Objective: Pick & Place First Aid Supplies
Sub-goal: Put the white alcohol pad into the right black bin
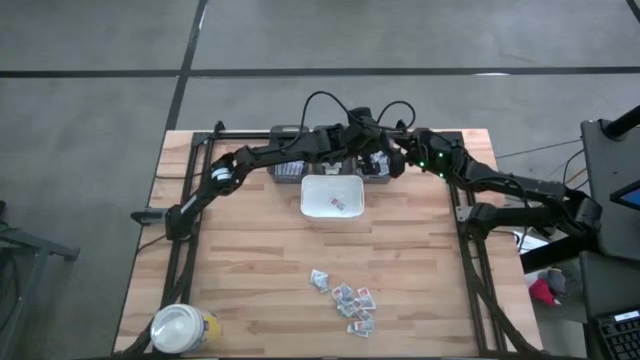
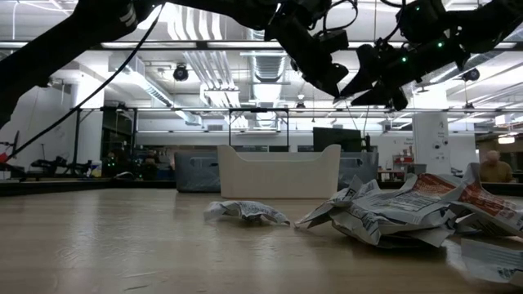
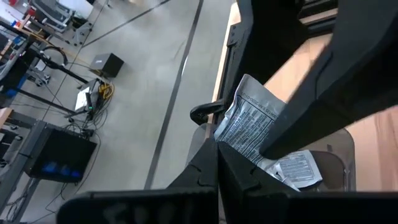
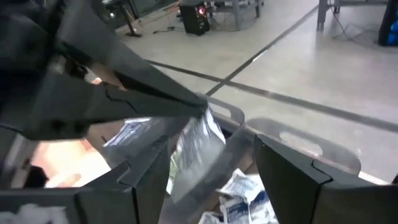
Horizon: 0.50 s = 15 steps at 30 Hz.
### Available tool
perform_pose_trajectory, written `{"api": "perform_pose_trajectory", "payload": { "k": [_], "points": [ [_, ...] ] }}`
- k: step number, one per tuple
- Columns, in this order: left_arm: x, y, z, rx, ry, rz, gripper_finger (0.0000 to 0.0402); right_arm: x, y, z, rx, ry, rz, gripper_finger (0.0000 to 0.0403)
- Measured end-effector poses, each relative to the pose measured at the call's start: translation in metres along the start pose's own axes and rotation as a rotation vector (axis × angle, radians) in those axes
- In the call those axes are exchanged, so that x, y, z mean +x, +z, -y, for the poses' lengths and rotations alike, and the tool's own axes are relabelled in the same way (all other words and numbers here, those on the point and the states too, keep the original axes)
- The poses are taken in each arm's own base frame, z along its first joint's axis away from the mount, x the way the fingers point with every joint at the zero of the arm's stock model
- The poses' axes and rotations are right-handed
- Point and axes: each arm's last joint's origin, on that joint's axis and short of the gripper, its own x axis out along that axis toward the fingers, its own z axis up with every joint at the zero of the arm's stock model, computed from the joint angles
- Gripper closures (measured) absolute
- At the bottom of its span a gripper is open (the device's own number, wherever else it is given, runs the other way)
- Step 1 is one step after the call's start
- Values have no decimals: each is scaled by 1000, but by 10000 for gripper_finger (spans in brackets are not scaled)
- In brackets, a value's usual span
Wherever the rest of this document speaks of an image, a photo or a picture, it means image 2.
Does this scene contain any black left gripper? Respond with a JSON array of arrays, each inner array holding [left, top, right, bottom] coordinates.
[[265, 0, 351, 99]]

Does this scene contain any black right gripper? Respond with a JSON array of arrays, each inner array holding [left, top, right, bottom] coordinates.
[[338, 38, 472, 113]]

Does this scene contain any white packet orange corner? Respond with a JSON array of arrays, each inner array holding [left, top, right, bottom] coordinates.
[[410, 173, 461, 198]]

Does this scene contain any packet grey print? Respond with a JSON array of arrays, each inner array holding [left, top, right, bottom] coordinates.
[[203, 199, 292, 227]]

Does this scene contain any black background monitor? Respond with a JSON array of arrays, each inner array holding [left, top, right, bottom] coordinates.
[[312, 127, 364, 153]]

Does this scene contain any white square column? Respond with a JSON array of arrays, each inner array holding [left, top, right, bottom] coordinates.
[[411, 112, 453, 176]]

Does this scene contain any red white shelf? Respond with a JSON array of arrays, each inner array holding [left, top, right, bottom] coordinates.
[[391, 153, 414, 181]]

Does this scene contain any dark translucent plastic bin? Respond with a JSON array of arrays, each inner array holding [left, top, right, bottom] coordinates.
[[337, 151, 380, 191], [174, 151, 221, 194]]

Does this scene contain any white plastic bin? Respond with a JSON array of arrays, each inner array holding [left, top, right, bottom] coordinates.
[[217, 143, 342, 200]]

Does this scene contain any person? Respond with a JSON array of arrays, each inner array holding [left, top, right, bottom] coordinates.
[[478, 149, 516, 184], [142, 149, 161, 180]]

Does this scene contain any white packet small logo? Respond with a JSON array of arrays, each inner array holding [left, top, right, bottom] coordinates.
[[460, 238, 523, 287]]

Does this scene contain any black background machine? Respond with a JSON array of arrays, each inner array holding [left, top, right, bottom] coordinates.
[[101, 157, 144, 180]]

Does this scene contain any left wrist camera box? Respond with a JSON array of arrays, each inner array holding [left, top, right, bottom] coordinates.
[[318, 29, 350, 55]]

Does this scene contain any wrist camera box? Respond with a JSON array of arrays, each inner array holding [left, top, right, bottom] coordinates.
[[398, 0, 450, 42], [318, 29, 350, 55]]

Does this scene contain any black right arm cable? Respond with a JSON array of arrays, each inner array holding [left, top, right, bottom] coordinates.
[[378, 0, 409, 48]]

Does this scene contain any black rectangular rig frame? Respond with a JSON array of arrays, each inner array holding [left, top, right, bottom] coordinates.
[[227, 107, 291, 148]]

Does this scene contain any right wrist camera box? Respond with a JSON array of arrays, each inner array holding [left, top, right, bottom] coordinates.
[[398, 0, 450, 42]]

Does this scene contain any tall black rig frame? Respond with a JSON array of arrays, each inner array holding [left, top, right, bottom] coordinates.
[[69, 106, 139, 176]]

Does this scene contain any black aluminium table frame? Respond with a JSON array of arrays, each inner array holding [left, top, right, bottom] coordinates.
[[0, 178, 523, 198]]

